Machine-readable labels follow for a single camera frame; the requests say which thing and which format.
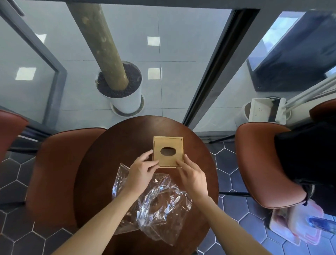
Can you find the person's right hand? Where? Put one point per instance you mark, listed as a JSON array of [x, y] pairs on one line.
[[194, 180]]

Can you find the person's left hand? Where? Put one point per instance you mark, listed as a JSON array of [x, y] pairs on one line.
[[139, 173]]

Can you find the person's right thumb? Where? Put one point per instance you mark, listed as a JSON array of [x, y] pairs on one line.
[[181, 164]]

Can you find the person's left thumb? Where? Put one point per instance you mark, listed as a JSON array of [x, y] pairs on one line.
[[152, 165]]

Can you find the wooden tissue box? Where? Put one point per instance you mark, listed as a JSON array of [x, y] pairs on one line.
[[170, 143]]

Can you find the person's right forearm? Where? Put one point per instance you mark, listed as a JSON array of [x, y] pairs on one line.
[[225, 226]]

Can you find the person's left forearm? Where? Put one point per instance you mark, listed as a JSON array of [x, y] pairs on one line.
[[105, 223]]

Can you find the clear plastic bag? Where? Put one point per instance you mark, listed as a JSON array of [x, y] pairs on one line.
[[162, 207]]

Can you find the round brown wooden table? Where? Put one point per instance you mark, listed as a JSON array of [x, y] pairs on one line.
[[105, 168]]

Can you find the white plant pot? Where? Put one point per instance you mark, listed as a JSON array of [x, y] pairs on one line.
[[128, 98]]

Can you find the white waste bin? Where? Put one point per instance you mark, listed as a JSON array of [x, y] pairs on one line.
[[241, 115]]

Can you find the brown leather chair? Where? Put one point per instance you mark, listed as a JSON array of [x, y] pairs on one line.
[[324, 110], [10, 131], [259, 163], [52, 170]]

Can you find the white plastic storage box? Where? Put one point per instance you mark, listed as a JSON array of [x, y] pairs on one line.
[[294, 223]]

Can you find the tree trunk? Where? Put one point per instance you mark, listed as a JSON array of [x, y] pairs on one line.
[[105, 47]]

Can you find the black bag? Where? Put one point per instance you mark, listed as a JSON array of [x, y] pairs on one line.
[[309, 157]]

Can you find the dark grey glass door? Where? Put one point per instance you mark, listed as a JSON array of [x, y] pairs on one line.
[[47, 73]]

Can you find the white lamp pole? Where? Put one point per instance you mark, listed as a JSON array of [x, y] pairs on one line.
[[307, 94]]

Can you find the black cabinet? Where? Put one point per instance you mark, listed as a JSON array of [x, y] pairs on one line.
[[296, 57]]

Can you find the dark grey door frame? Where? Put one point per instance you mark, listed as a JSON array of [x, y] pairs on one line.
[[215, 73]]

